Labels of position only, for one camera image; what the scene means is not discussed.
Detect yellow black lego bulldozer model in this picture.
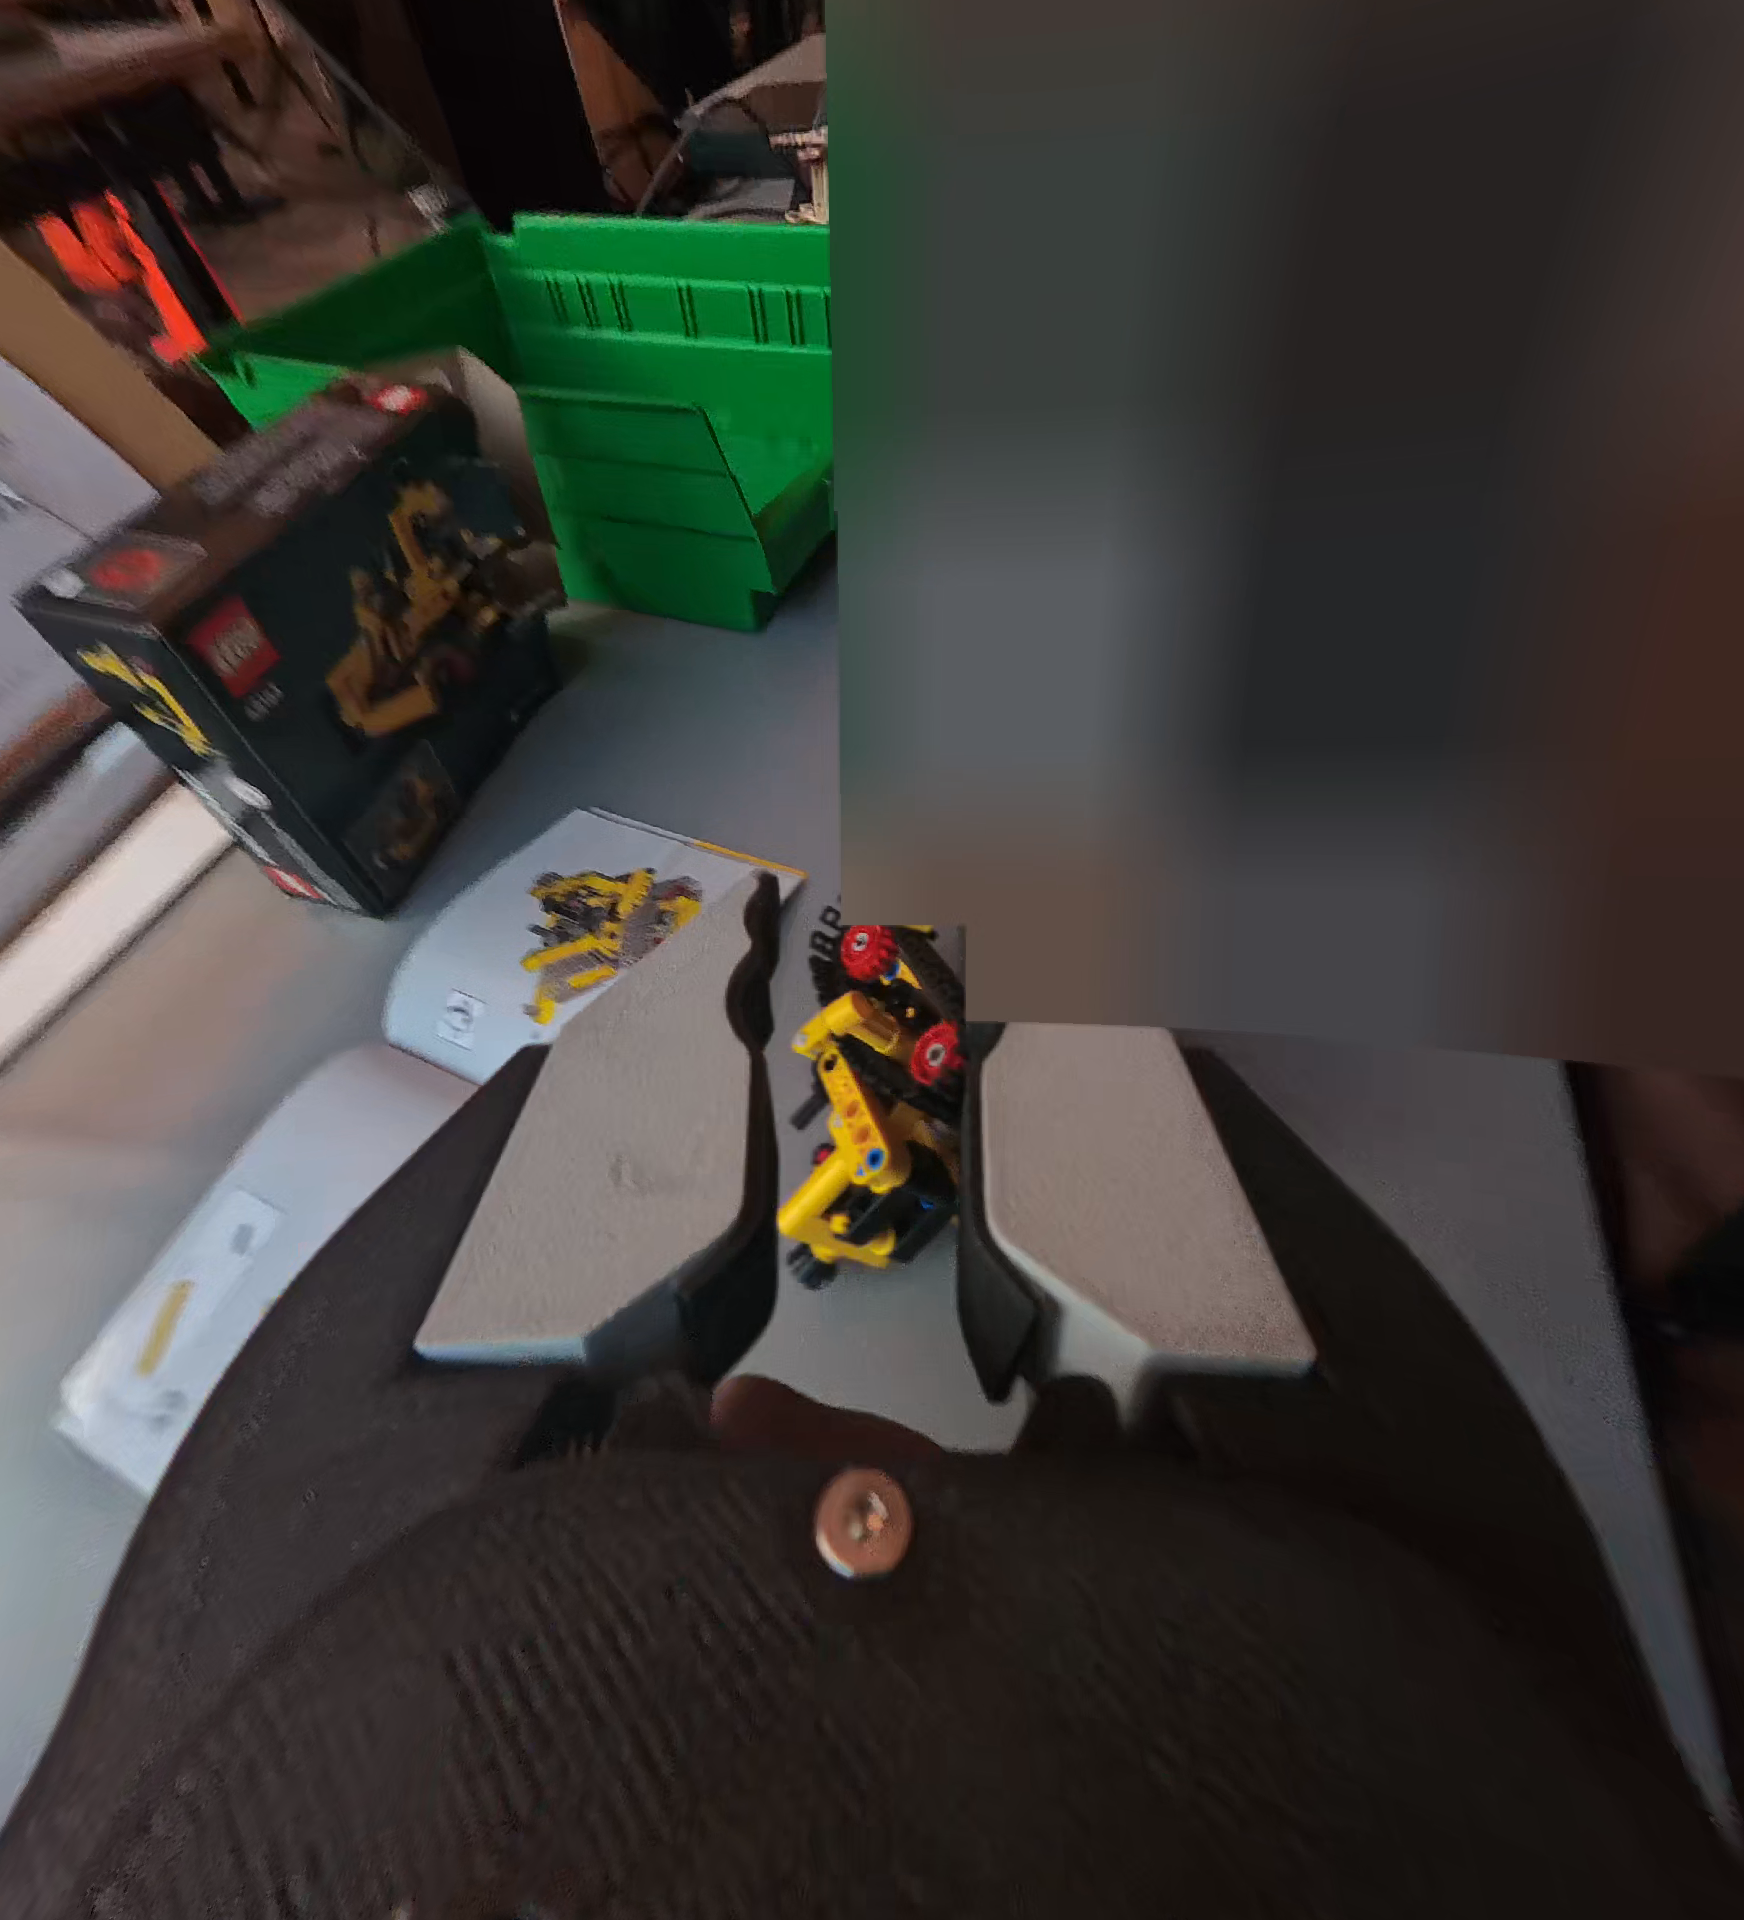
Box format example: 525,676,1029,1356
780,922,967,1291

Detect lego instruction booklet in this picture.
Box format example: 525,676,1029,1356
55,808,809,1496

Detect green storage bin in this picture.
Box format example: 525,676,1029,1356
197,217,514,438
489,211,836,632

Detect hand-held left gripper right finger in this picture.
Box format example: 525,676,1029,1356
957,1025,1319,1408

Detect printed instruction sheet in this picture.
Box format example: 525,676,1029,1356
0,285,166,864

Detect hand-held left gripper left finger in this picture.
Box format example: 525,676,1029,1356
411,870,788,1392

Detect dark lego set box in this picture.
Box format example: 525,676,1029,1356
15,376,567,918

